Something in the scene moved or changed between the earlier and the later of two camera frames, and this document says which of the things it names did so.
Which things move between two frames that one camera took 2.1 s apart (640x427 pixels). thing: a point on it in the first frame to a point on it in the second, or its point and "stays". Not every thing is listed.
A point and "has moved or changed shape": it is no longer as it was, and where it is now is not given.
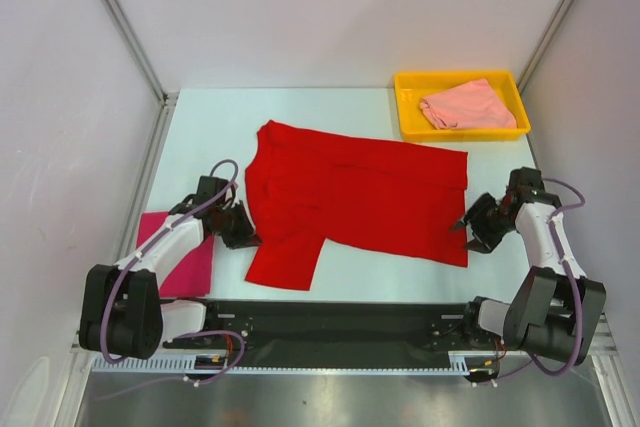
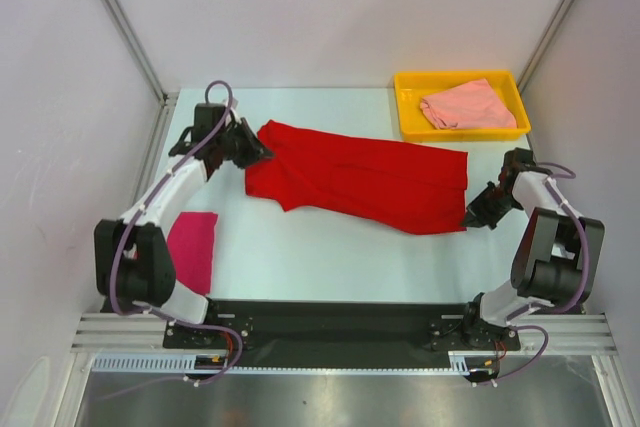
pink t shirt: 473,106 stays
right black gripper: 486,241 to 477,215
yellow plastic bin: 416,126 stays
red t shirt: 305,186 has moved or changed shape
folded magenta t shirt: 193,276 stays
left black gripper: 245,229 to 256,152
